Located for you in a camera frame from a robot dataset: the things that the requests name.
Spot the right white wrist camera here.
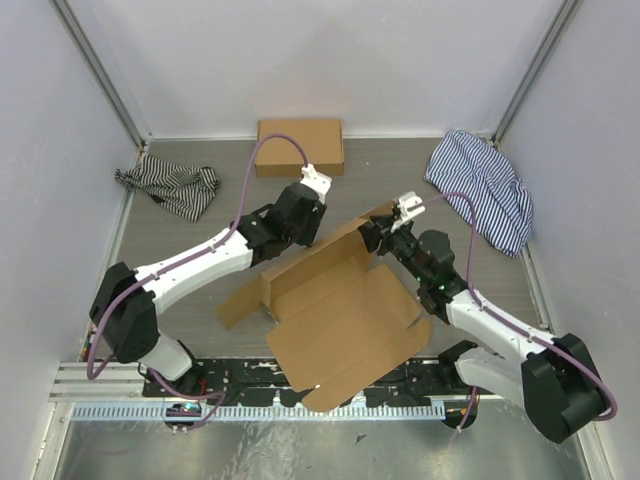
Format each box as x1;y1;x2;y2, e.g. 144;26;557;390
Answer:
390;191;426;233

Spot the folded brown cardboard box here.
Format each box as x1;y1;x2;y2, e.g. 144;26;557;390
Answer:
253;118;346;177

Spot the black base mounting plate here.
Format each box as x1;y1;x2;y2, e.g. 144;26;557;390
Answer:
143;357;471;411

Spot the black white striped cloth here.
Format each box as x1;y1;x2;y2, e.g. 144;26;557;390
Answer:
114;154;221;222

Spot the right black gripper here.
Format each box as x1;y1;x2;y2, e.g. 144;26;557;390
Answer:
357;213;429;284

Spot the aluminium corner post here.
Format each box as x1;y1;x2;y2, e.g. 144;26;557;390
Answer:
491;0;583;145
50;0;148;149

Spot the aluminium rail front bar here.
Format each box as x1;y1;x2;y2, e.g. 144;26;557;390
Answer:
49;362;144;402

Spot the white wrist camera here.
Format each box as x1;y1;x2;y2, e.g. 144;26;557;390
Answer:
390;191;426;233
300;164;332;205

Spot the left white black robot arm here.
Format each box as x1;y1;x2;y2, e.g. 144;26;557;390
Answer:
89;179;331;397

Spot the right aluminium corner post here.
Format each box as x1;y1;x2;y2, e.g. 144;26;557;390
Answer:
491;0;583;145

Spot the left aluminium corner post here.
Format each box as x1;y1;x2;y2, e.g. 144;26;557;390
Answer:
50;0;148;149

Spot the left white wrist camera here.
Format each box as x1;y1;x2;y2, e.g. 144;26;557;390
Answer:
300;164;332;205

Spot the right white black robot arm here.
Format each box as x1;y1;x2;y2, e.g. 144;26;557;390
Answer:
359;215;617;443

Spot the blue white striped cloth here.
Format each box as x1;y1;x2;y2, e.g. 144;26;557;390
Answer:
425;130;534;258

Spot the grey slotted cable duct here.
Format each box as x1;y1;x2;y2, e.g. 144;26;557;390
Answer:
71;401;446;421

